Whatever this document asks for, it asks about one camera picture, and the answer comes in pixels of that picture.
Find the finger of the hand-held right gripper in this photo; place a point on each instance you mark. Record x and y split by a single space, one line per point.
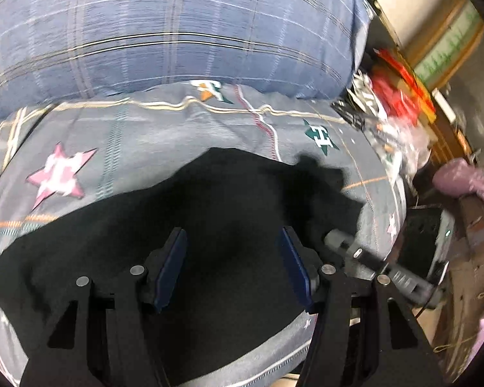
349 250

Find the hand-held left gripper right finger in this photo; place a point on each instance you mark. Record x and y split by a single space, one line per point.
294 266

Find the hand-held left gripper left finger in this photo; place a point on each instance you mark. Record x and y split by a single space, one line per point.
170 266

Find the black pants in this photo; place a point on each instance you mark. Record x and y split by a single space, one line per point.
226 209

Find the black box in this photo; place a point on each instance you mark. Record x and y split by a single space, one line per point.
419 238

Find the clear plastic bags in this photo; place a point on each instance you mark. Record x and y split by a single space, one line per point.
381 141

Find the pink plastic bag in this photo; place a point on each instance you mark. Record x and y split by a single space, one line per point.
459 179

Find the grey star-printed bed sheet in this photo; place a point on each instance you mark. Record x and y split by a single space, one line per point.
145 129

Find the red packets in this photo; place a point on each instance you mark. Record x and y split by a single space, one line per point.
399 92

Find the wooden framed green picture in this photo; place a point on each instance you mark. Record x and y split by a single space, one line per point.
447 44

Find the blue plaid pillow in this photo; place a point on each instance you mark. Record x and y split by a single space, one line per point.
185 28

